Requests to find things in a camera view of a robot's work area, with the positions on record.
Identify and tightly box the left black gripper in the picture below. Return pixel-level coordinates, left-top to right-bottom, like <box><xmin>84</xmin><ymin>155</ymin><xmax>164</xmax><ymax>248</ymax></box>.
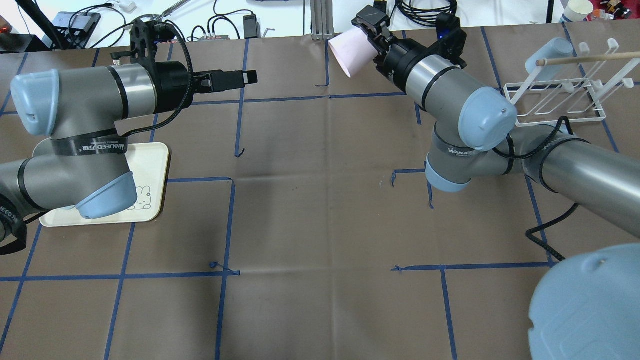
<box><xmin>150</xmin><ymin>61</ymin><xmax>258</xmax><ymax>113</ymax></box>

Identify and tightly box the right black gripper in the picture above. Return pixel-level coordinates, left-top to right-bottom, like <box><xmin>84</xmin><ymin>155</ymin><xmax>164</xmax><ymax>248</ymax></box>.
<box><xmin>351</xmin><ymin>6</ymin><xmax>426</xmax><ymax>85</ymax></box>

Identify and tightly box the pink plastic cup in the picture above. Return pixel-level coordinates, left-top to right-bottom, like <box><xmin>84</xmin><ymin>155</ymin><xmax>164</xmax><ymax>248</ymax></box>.
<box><xmin>328</xmin><ymin>27</ymin><xmax>378</xmax><ymax>78</ymax></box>

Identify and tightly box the light blue plastic cup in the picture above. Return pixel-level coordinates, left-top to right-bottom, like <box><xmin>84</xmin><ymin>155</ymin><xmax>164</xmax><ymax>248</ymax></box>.
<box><xmin>525</xmin><ymin>38</ymin><xmax>574</xmax><ymax>82</ymax></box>

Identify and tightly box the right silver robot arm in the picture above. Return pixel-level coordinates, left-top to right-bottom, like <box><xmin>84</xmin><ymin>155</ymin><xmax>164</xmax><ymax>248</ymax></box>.
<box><xmin>352</xmin><ymin>6</ymin><xmax>639</xmax><ymax>360</ymax></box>

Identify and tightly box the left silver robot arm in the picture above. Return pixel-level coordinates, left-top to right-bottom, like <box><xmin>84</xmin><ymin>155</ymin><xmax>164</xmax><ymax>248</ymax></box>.
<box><xmin>0</xmin><ymin>59</ymin><xmax>258</xmax><ymax>255</ymax></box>

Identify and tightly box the white paper cup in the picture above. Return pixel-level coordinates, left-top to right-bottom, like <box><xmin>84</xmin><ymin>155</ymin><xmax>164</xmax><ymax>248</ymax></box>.
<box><xmin>559</xmin><ymin>0</ymin><xmax>594</xmax><ymax>23</ymax></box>

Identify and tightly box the black power adapter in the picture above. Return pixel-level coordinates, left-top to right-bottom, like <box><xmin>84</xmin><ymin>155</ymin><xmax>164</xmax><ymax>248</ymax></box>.
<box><xmin>242</xmin><ymin>14</ymin><xmax>260</xmax><ymax>39</ymax></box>

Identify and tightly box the beige serving tray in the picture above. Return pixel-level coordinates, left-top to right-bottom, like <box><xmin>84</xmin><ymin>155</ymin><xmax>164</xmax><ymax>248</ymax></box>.
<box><xmin>39</xmin><ymin>143</ymin><xmax>170</xmax><ymax>228</ymax></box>

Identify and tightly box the coiled black cable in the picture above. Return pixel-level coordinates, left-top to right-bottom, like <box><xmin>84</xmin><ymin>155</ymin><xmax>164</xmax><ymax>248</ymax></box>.
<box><xmin>395</xmin><ymin>0</ymin><xmax>458</xmax><ymax>27</ymax></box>

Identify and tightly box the aluminium frame post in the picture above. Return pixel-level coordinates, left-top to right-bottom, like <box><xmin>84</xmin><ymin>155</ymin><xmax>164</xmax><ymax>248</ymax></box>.
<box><xmin>310</xmin><ymin>0</ymin><xmax>335</xmax><ymax>41</ymax></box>

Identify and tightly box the white wire cup rack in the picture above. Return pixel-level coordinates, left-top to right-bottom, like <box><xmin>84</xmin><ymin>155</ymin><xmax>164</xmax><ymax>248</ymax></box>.
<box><xmin>503</xmin><ymin>38</ymin><xmax>640</xmax><ymax>128</ymax></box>

